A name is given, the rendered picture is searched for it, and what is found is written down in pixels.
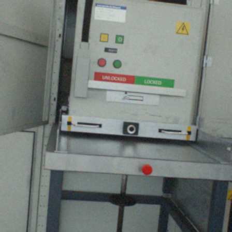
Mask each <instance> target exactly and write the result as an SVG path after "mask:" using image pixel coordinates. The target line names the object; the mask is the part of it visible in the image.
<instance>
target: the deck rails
mask: <svg viewBox="0 0 232 232"><path fill-rule="evenodd" d="M61 111H62V110H61ZM60 120H61V112H60V119H59V124H58V128H57V135H56V141H55V147H54V152H62V153H68V147H67V131H61V127H60ZM180 141H182V142H184V143H186V144H187V145H189V146H191V147H193V148H194V149H196V150H198V151H199V152H201V153H203V154H204V155H206V156H208V157H210V158H212V159H214V160H215V161H217V162H219V163H220V164H232V163H231V156H232V142H229V141H227V140H225V139H222V138H220V137H217V136H215V135H213V134H211V133H206V132H204V131H203V130H200V129H197V130H196V138H195V141H191V140H180ZM228 145H229V146H230V150H228V149H227V148H228Z"/></svg>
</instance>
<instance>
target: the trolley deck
mask: <svg viewBox="0 0 232 232"><path fill-rule="evenodd" d="M57 128H58V123H53V125H52V128H51V132H50V135H49V139H48V142H47V145H46V149H45V159H44V166H43V169H44V170H57V171H73V172H96V173H112V174H121V175H137V176H152V177H168V178H184V179H199V180H215V181H230V182H232V164H220V163H219V162H217V161H215V160H214V159H212V158H210V157H208V156H206V155H204V154H203V153H201V152H199V151H198V150H196V149H194V148H193V147H191V146H189V145H187V144H186V143H184V142H182V141H180V140H178V139H166V138H153V137H140V136H128V135H115V134H102V133H83V132H70V131H67V147H68V153H62V152H54V147H55V141H56V135H57ZM145 164H149V165H150V166H151V167H152V169H153V171H152V173H151V174H150V175H145V174H144V173H143V172H142V170H141V169H142V167H143V165H145Z"/></svg>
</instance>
